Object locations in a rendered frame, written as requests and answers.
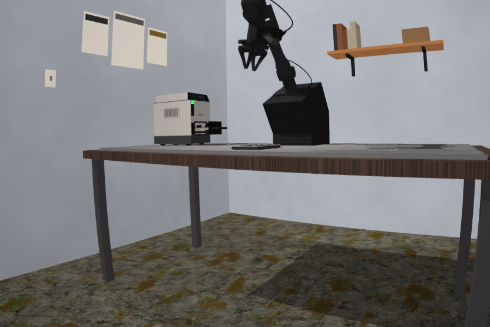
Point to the grey heat sealer housing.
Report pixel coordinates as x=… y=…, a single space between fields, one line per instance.
x=176 y=116

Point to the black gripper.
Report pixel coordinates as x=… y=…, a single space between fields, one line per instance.
x=257 y=50

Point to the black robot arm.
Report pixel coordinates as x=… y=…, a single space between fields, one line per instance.
x=256 y=12

